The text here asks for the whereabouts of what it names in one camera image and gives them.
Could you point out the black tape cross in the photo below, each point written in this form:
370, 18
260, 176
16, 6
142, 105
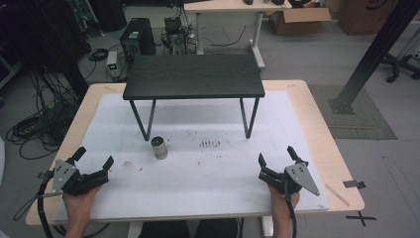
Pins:
361, 218

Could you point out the black curtain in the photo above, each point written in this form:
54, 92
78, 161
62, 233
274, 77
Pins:
36, 33

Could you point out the black office chair base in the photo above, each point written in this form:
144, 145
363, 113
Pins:
396, 66

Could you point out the person's right hand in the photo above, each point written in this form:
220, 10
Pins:
283, 203

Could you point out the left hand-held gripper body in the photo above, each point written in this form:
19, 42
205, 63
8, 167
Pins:
71, 180

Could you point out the black computer tower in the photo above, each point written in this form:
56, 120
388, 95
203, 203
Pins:
138, 38

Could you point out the light wooden table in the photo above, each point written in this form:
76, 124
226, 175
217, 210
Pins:
330, 132

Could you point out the white table mat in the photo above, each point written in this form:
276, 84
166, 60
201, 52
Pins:
204, 185

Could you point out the open cardboard box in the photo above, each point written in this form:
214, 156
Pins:
297, 21

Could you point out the silver metal can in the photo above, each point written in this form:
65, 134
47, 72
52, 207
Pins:
159, 148

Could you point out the white power supply unit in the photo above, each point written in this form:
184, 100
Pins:
113, 64

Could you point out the large closed cardboard box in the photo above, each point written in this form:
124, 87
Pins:
363, 16

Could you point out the small black wooden riser table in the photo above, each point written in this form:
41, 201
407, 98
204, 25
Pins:
193, 74

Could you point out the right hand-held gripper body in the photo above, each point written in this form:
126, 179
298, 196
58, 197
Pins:
290, 180

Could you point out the black tape strip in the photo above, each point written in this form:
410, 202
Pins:
353, 184

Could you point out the white-legged wooden desk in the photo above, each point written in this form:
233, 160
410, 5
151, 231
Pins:
231, 6

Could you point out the grey floor mat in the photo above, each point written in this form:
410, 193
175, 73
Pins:
363, 127

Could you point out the person's left hand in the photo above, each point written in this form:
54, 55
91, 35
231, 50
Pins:
79, 203

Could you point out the thin wooden stick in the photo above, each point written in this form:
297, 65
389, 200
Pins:
336, 195

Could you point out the black metal frame beam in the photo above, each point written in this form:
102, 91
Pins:
373, 53

